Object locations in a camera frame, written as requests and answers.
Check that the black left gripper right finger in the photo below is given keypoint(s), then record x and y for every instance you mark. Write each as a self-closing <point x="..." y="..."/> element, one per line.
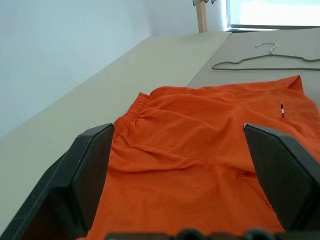
<point x="287" y="180"/>

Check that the bright window with dark frame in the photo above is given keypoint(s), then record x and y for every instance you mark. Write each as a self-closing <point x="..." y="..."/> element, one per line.
<point x="272" y="12"/>

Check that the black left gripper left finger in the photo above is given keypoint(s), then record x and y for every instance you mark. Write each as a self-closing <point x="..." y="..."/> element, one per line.
<point x="62" y="190"/>

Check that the wooden hanger rack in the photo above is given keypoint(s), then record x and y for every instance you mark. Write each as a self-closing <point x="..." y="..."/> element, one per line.
<point x="202" y="20"/>

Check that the orange shorts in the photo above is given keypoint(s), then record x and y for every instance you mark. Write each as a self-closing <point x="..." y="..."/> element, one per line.
<point x="187" y="125"/>

